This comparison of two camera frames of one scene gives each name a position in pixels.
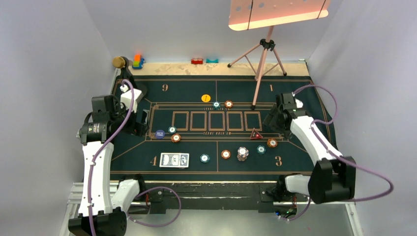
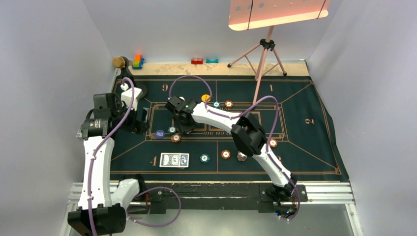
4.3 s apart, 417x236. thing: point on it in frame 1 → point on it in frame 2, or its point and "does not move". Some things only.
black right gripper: x=274 y=112 → x=183 y=128
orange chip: x=272 y=142 does not move
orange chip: x=175 y=137 does not move
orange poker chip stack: x=225 y=154 does not move
